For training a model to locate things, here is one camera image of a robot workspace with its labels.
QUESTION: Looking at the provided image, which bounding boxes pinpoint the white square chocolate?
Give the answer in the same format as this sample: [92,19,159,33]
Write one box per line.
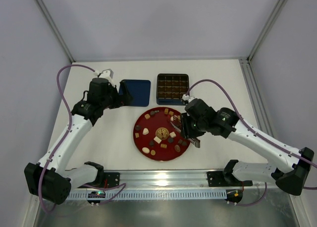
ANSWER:
[170,132,176,138]

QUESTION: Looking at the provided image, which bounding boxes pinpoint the white rectangular chocolate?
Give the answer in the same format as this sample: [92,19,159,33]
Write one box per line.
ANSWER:
[154,136,161,143]

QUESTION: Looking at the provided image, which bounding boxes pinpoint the metal tongs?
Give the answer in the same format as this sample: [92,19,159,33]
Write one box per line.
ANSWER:
[170,115,182,133]

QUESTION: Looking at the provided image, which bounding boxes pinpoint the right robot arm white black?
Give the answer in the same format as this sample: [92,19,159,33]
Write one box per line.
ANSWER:
[181,95,314,196]

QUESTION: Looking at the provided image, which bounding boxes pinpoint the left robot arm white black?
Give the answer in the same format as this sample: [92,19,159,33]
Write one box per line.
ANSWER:
[24,78,133,205]

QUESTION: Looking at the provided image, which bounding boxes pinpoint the brown oval chocolate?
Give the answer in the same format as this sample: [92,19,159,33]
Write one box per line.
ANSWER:
[174,145,180,152]

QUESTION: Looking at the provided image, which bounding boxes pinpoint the dark flower chocolate left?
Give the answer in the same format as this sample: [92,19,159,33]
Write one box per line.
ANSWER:
[135,125,141,131]

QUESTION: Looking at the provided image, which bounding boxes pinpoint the white shell chocolate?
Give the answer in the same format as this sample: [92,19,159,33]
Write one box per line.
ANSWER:
[143,128,149,135]

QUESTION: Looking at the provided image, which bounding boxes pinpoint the blue chocolate box with tray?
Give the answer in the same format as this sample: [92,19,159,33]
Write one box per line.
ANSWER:
[156,73,189,106]

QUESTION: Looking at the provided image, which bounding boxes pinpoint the dark cone chocolate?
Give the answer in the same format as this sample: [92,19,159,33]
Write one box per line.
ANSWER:
[149,140,155,147]

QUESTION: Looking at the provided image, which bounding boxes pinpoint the white swirl oval chocolate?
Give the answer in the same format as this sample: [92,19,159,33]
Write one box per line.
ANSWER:
[142,147,150,154]

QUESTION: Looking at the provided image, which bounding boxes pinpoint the blue tin lid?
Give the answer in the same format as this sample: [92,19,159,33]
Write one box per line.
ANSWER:
[118,79,151,107]

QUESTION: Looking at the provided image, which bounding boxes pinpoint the red round plate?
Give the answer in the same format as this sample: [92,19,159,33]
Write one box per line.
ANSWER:
[133,107,191,162]

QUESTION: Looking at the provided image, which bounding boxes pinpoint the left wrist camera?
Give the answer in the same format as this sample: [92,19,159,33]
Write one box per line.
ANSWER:
[94,69,115,87]

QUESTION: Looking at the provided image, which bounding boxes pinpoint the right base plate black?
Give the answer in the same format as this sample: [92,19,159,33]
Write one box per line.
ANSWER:
[207,170,253,187]

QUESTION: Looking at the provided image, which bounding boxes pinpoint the base plate black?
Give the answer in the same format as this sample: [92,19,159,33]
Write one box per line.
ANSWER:
[207,170,253,187]
[104,172,120,188]

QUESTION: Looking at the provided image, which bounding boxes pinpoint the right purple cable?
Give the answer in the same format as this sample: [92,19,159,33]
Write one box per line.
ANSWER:
[185,78,317,207]

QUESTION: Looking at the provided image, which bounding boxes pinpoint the white slotted cable duct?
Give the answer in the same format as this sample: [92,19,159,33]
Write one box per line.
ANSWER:
[67,188,227,201]

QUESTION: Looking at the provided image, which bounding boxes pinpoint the aluminium mounting rail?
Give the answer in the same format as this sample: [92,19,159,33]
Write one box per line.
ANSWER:
[104,169,253,188]

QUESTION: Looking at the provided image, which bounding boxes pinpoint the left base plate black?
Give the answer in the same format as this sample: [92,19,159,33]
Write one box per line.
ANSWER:
[104,172,120,188]

